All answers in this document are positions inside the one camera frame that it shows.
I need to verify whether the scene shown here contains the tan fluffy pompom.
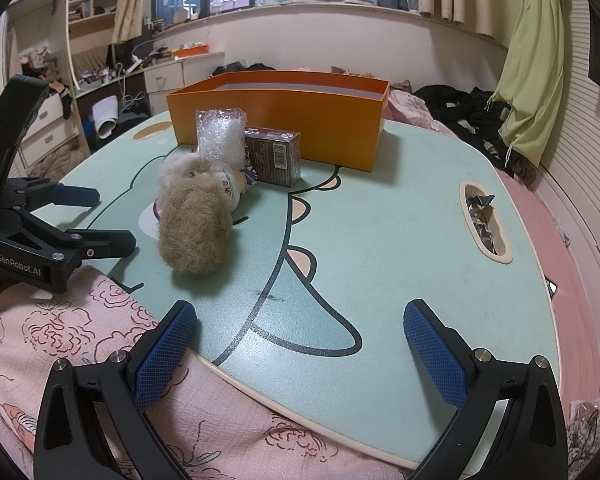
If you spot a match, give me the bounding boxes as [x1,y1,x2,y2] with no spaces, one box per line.
[158,174,233,275]

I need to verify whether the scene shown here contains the green hanging cloth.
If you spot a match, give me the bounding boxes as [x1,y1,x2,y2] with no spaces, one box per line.
[490,0,566,166]

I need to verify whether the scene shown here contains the dark brown small carton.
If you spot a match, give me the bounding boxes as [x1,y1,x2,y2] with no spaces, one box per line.
[245,127,301,188]

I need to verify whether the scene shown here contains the white fluffy pompom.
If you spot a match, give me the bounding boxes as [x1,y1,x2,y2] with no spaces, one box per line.
[159,152,211,194]

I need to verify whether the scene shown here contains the black clothes on bed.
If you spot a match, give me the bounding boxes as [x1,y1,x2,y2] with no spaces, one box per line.
[414,84,514,177]

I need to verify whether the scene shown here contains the black clothes pile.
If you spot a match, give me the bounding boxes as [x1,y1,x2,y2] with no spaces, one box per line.
[211,62,274,77]

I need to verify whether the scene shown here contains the orange cardboard box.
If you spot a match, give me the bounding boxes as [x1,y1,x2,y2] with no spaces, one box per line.
[166,70,390,171]

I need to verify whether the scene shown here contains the small orange box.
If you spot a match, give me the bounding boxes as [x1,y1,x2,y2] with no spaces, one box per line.
[172,44,209,58]

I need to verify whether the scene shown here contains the white rolled object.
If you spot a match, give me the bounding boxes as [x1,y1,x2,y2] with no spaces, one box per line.
[92,94,119,140]

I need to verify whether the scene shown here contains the white drawer cabinet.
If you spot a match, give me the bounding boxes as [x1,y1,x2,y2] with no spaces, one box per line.
[14,52,224,174]

